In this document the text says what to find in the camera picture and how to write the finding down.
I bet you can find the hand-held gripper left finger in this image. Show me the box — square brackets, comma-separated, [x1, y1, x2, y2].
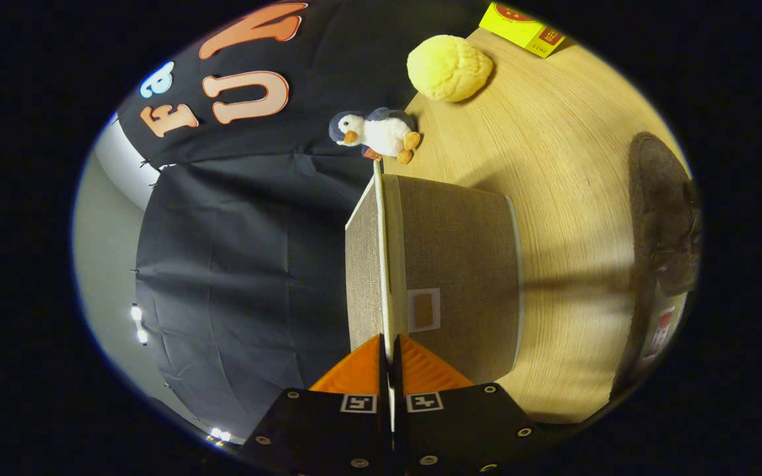
[239, 334, 395, 476]

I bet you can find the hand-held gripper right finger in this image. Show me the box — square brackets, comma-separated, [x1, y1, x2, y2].
[391, 334, 540, 476]

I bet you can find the brown fabric storage box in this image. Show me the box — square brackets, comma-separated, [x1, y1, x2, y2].
[345, 159, 525, 385]

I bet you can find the brown fuzzy slipper shoe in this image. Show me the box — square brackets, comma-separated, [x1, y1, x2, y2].
[609, 132, 703, 399]

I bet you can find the penguin plush toy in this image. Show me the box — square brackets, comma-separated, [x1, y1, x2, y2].
[328, 107, 421, 165]

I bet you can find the yellow bun-shaped plush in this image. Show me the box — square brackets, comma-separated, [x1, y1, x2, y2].
[407, 34, 494, 103]

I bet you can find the yellow book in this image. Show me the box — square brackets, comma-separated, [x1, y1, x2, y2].
[479, 1, 566, 59]

